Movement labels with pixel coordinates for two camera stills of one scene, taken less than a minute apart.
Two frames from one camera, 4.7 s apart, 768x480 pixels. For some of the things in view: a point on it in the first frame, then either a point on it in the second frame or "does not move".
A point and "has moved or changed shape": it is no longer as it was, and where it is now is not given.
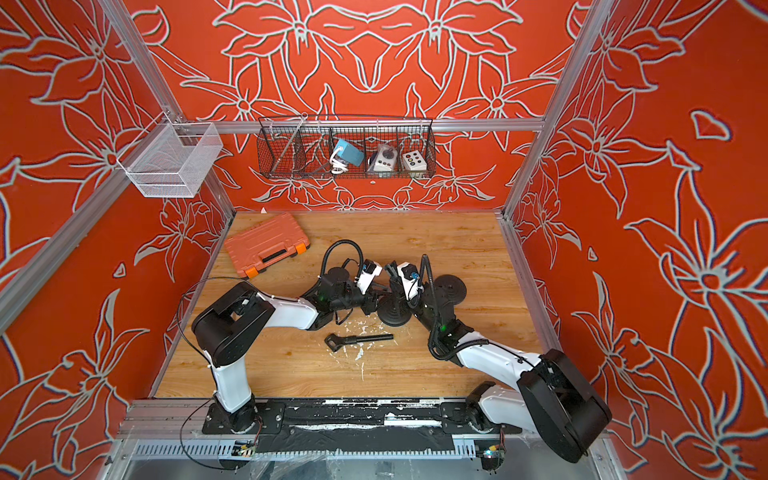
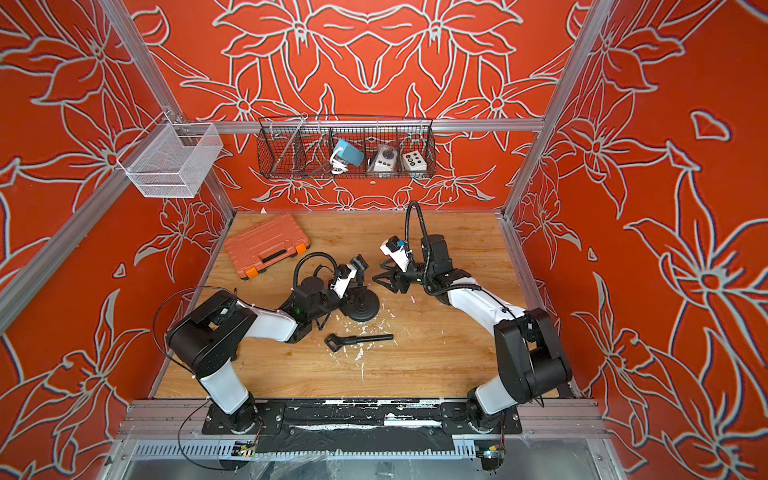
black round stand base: (393, 311) has moved or changed shape
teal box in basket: (349, 152) does not move
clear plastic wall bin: (174, 161) does not move
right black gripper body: (419, 309) -> (401, 280)
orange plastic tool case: (266, 243) does not move
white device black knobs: (385, 159) does not move
